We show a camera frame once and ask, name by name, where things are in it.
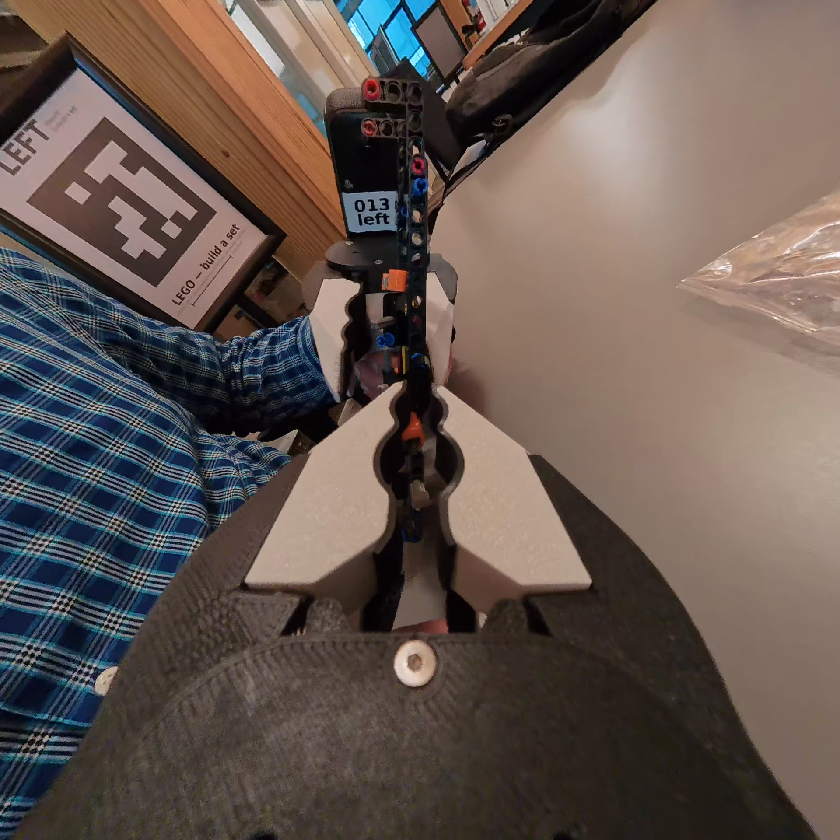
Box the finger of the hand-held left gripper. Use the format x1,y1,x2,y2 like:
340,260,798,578
308,277,370,404
423,272,457,389

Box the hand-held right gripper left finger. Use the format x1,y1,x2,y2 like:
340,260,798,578
243,382,403,618

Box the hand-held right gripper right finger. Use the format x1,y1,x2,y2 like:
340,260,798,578
430,384,593,618

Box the black lego technic chassis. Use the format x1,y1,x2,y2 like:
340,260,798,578
360,77,437,546

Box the person's left forearm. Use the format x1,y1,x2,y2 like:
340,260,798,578
210,315,339,437

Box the person's left hand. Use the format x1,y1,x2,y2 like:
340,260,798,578
354,348,398,401

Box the large window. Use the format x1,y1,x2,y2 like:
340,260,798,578
335,0,437,76

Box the glass partition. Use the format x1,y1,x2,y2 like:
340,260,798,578
223,0,378,139

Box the grey monitor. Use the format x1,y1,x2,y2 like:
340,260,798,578
412,3,470,80

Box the wooden beam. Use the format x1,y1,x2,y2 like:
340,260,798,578
10,0,349,296

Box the wooden table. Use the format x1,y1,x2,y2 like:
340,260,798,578
462,0,536,70

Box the black backpack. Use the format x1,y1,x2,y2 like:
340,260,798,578
445,0,657,191

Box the person's blue plaid shirt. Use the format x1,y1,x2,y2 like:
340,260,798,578
0,248,293,831

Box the framed marker sign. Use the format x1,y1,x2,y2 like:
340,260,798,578
0,33,287,332

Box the clear plastic bag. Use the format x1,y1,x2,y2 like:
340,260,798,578
676,193,840,352

